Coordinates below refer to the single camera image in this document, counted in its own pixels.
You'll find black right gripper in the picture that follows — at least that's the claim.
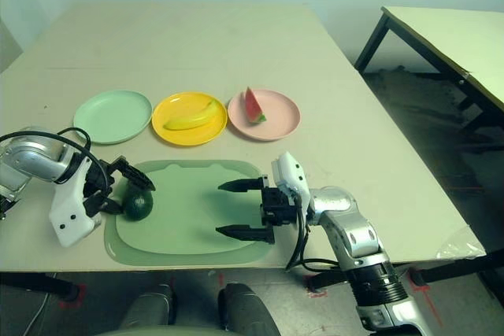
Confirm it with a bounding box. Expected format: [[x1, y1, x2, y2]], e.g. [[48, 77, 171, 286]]
[[215, 175, 302, 246]]

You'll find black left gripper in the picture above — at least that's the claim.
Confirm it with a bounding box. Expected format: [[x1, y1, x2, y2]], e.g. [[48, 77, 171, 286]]
[[80, 156, 157, 219]]

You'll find dark green avocado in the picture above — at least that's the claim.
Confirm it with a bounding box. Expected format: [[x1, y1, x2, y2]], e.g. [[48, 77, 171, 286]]
[[123, 190, 154, 222]]

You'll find yellow banana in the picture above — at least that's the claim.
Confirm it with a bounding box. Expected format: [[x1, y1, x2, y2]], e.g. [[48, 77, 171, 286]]
[[163, 98, 222, 131]]

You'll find red watermelon slice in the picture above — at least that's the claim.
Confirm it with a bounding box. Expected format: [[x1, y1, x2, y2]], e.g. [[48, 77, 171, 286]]
[[244, 86, 267, 125]]

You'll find mint green plate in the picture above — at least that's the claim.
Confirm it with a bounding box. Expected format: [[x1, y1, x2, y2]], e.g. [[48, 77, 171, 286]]
[[72, 90, 154, 146]]

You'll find yellow plate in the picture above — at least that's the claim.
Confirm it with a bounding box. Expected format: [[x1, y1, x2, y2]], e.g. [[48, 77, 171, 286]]
[[151, 91, 228, 146]]

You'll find translucent green mat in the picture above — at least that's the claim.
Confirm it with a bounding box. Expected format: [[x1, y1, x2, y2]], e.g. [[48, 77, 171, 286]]
[[103, 159, 276, 267]]

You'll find grey robot right leg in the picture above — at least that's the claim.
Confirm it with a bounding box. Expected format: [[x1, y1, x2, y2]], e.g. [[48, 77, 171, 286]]
[[217, 281, 276, 336]]

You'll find pink plate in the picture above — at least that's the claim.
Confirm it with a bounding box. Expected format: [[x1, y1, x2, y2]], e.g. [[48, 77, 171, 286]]
[[227, 89, 302, 142]]

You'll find grey robot torso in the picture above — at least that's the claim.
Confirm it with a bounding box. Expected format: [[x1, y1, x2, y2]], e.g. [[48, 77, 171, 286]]
[[94, 323, 237, 336]]

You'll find clear plastic film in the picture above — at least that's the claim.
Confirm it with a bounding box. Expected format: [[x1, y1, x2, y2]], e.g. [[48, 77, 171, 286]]
[[436, 225, 487, 260]]

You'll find side table with black legs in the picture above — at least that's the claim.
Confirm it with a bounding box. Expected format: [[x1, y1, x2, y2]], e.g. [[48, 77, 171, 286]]
[[353, 6, 504, 136]]

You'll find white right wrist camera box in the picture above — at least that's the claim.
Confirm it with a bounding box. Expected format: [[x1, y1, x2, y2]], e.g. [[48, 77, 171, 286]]
[[270, 150, 313, 215]]

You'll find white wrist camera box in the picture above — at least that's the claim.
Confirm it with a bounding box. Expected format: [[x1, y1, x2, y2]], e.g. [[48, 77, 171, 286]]
[[48, 156, 98, 249], [270, 150, 313, 215]]

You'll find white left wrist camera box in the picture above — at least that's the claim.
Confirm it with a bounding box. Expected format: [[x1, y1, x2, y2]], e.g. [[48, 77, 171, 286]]
[[48, 156, 98, 249]]

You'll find green cutting board with handle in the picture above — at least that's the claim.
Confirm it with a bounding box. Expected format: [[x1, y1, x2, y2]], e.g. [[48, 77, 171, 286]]
[[102, 164, 265, 255]]

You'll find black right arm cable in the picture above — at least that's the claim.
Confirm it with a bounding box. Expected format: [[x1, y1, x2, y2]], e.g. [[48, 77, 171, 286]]
[[285, 198, 347, 274]]

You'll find white floor cable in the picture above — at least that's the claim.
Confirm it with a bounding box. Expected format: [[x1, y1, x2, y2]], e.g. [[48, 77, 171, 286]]
[[27, 296, 50, 336]]

